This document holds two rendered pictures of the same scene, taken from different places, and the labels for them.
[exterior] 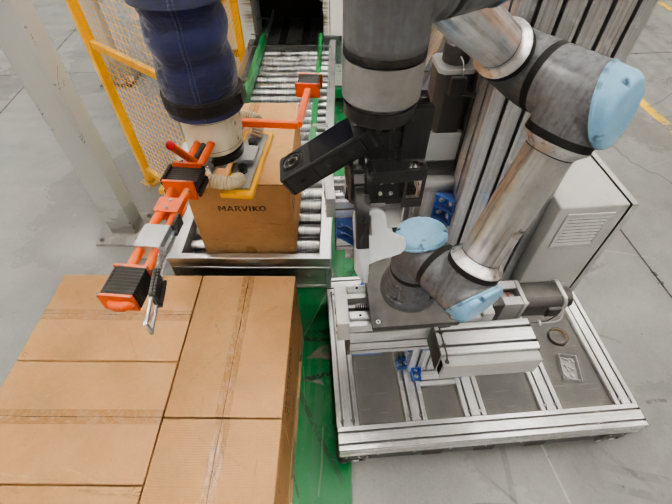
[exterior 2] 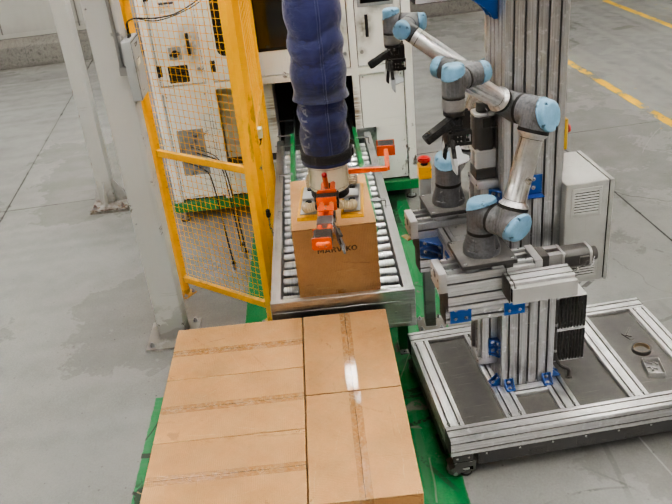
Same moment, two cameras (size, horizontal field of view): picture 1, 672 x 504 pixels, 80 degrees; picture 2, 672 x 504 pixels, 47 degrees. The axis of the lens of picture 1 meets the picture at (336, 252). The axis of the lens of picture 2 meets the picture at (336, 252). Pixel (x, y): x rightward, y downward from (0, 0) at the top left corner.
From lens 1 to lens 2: 2.22 m
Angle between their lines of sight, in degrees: 21
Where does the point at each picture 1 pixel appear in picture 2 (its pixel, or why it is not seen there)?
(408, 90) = (461, 105)
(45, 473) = (227, 431)
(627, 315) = not seen: outside the picture
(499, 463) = (606, 461)
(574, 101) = (530, 113)
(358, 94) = (448, 108)
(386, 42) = (454, 94)
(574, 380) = (658, 374)
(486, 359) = (541, 284)
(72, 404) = (228, 397)
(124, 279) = (322, 232)
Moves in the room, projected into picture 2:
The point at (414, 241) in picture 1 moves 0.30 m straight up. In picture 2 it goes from (477, 202) to (477, 128)
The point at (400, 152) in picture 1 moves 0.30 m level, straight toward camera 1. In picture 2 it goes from (462, 126) to (464, 160)
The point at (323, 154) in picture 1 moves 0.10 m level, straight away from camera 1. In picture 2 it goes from (438, 129) to (432, 119)
